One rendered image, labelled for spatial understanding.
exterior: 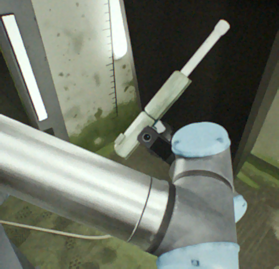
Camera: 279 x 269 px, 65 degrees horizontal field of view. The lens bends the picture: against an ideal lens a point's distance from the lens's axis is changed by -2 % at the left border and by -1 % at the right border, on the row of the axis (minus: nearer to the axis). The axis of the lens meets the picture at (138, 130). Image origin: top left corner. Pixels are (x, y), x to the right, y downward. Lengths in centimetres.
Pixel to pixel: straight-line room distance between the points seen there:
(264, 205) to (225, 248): 169
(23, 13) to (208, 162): 122
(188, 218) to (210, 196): 5
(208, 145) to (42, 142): 23
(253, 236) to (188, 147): 148
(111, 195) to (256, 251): 155
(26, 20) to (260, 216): 192
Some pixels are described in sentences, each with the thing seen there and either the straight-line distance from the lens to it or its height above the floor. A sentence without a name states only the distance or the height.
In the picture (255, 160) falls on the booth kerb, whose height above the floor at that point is 12.
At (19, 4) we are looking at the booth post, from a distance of 137.
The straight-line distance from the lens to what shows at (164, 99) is 64.
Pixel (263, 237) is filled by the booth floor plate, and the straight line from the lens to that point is 181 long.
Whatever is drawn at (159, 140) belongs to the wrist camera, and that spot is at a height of 115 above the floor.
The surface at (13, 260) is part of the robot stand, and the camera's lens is 104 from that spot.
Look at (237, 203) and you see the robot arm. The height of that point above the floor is 117.
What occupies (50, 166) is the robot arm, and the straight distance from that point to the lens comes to 26.
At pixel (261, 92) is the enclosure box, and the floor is 116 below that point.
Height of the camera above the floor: 152
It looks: 40 degrees down
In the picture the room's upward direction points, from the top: straight up
